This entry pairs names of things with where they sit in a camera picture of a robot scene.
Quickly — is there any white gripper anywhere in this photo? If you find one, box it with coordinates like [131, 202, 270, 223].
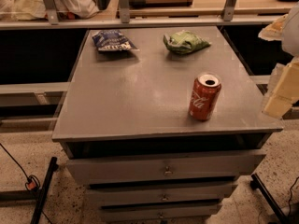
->
[258, 3, 299, 119]

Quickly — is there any red coke can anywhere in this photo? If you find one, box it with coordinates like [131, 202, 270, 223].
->
[189, 72, 221, 121]

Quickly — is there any green chip bag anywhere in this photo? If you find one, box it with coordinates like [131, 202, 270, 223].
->
[163, 30, 210, 55]

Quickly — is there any top grey drawer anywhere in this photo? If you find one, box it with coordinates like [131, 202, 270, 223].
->
[66, 149, 265, 185]

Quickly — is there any grey drawer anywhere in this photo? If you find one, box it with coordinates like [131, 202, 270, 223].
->
[86, 181, 237, 206]
[99, 203, 222, 222]
[66, 149, 265, 185]

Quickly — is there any black stand leg right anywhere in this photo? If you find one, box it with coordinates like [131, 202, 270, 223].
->
[249, 174, 291, 224]

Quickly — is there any black stand leg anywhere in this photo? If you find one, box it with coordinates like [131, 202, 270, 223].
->
[249, 174, 291, 224]
[30, 157, 59, 224]

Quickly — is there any grey drawer cabinet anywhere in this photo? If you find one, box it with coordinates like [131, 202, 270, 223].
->
[52, 27, 282, 213]

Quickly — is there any blue chip bag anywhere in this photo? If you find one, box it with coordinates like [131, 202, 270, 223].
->
[93, 30, 137, 52]

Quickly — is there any middle grey drawer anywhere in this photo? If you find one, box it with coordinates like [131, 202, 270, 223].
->
[86, 181, 237, 206]

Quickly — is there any white cloth on shelf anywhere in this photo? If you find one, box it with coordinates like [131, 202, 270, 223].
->
[0, 0, 99, 21]

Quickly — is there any bottom grey drawer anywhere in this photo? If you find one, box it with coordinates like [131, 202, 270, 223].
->
[99, 203, 222, 222]

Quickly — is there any black stand leg left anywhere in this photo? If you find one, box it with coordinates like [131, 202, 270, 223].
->
[30, 157, 59, 224]

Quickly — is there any grey metal bracket right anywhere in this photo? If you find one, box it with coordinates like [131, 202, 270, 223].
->
[221, 0, 237, 21]

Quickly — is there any grey metal bracket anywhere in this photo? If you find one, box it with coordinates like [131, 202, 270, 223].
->
[119, 0, 130, 23]
[43, 0, 59, 25]
[221, 0, 237, 21]

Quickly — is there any black cable right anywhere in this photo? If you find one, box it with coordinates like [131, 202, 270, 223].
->
[287, 175, 299, 217]

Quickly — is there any grey metal bracket middle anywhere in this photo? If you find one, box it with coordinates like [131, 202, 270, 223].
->
[119, 0, 130, 23]

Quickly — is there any grey metal bracket left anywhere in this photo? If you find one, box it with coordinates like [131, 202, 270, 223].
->
[43, 0, 59, 25]

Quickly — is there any black cable with orange plug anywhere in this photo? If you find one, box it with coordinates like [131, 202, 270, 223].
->
[0, 143, 54, 224]

